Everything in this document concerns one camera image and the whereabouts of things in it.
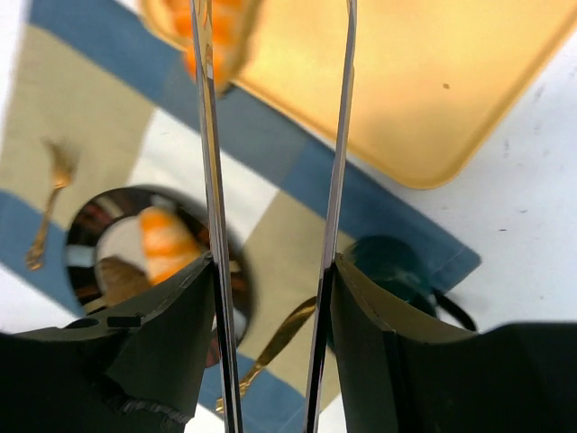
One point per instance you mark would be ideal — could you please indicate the small striped croissant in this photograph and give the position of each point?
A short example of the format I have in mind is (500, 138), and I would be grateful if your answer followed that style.
(167, 244)

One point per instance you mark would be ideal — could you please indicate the metal bread tongs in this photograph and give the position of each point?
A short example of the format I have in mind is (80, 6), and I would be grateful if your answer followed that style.
(202, 28)

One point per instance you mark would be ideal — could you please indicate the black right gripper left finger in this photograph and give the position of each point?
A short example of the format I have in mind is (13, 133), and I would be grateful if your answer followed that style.
(136, 367)

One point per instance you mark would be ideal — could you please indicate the gold knife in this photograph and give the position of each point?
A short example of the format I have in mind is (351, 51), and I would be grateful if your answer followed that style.
(282, 337)

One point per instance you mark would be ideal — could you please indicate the large striped croissant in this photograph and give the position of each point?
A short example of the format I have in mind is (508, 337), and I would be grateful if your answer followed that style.
(227, 16)

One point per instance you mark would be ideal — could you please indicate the gold fork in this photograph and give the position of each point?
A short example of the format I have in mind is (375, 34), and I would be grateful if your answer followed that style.
(64, 161)

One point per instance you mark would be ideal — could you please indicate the chocolate croissant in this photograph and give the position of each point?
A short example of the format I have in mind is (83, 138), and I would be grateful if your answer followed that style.
(122, 280)

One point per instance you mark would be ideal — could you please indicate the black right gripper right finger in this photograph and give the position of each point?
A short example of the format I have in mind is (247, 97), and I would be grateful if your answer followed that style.
(401, 370)

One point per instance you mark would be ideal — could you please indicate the yellow tray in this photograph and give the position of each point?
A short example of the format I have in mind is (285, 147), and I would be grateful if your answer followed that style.
(432, 79)

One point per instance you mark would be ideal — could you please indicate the blue beige checked placemat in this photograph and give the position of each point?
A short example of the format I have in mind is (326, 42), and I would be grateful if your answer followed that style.
(87, 73)

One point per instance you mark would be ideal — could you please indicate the black rimmed beige plate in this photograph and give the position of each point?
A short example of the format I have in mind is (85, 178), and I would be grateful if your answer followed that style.
(107, 225)

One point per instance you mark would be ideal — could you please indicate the dark green mug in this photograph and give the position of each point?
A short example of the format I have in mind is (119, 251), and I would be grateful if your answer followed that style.
(395, 267)

